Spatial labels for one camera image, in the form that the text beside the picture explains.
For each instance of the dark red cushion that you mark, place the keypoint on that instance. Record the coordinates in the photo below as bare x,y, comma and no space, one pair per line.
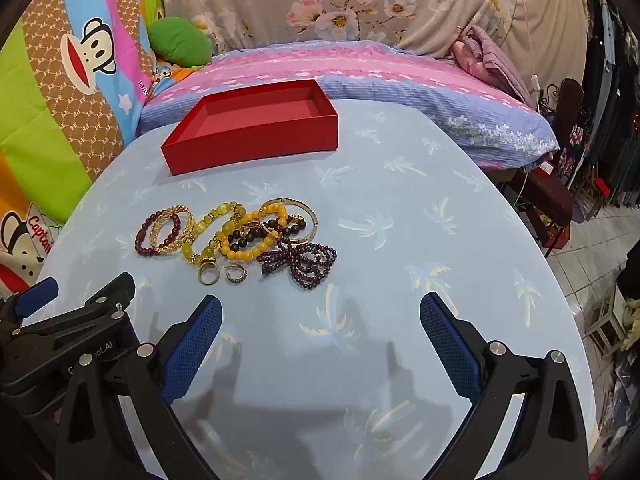
550,195

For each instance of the pink and blue pillow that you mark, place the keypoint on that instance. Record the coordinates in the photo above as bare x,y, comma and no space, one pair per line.
400,90

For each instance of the gold hoop earring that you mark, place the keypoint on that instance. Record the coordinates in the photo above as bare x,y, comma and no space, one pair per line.
242,275

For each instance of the monkey-printed colourful blanket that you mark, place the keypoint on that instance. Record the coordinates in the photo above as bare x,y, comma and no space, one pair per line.
75,85

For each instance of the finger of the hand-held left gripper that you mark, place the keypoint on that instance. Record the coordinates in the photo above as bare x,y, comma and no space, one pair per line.
37,295
112,295

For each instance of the rack of hanging clothes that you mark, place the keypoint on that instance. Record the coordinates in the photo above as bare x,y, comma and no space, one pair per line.
610,85

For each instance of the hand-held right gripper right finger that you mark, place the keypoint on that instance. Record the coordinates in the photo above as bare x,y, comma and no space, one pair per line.
450,347

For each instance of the white stool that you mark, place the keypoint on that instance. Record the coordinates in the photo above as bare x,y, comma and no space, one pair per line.
607,320

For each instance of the grey floral quilt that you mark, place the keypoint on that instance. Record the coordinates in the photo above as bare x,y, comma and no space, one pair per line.
350,0

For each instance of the green pillow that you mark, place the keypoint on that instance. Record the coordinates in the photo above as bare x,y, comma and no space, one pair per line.
180,42

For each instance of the thin gold bangle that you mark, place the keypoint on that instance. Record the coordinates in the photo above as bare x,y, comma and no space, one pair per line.
280,201

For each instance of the purple quilted cloth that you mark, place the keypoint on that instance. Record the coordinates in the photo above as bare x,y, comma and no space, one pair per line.
480,50

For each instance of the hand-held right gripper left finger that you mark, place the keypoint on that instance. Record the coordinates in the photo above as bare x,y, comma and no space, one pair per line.
192,347

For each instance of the red jewelry box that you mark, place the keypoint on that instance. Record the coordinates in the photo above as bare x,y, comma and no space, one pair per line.
250,140

